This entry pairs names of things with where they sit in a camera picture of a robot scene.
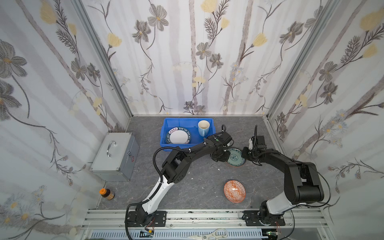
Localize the blue floral green plate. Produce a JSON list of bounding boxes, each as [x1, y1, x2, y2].
[[227, 148, 246, 167]]

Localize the white scissors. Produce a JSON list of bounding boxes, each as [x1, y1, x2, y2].
[[188, 229, 229, 240]]

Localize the light blue ceramic mug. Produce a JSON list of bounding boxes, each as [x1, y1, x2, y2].
[[198, 120, 210, 137]]

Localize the aluminium frame rail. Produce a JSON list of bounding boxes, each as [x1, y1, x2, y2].
[[262, 117, 288, 156]]

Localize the orange patterned bowl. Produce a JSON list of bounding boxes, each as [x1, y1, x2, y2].
[[224, 180, 246, 204]]

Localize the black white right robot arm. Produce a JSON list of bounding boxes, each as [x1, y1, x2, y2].
[[242, 126, 332, 226]]

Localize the grey metal box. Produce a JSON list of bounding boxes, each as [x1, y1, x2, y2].
[[90, 133, 140, 182]]

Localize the front aluminium mounting rail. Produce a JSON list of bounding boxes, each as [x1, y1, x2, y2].
[[78, 208, 334, 240]]

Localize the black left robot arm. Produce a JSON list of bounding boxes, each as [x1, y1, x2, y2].
[[125, 131, 232, 240]]

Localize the blue plastic bin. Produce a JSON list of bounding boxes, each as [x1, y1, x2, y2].
[[160, 118, 216, 148]]

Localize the orange cap brown bottle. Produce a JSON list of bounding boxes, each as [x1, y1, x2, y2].
[[99, 188, 115, 201]]

